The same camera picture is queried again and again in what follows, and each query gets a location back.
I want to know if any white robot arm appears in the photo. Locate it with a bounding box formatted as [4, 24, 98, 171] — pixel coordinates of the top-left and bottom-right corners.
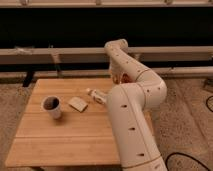
[104, 39, 168, 171]

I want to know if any white ceramic cup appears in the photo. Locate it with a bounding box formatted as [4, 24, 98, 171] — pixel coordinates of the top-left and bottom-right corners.
[41, 96, 62, 119]

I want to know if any grey metal rail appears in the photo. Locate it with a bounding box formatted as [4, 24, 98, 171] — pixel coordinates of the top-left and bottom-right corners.
[0, 46, 213, 65]

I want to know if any wooden table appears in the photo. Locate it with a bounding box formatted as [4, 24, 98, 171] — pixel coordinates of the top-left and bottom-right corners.
[5, 78, 119, 167]

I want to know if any black cable on floor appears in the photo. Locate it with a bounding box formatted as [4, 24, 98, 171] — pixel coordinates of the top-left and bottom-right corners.
[165, 152, 212, 171]

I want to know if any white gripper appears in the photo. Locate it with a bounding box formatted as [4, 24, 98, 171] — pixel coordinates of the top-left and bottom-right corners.
[109, 59, 131, 84]

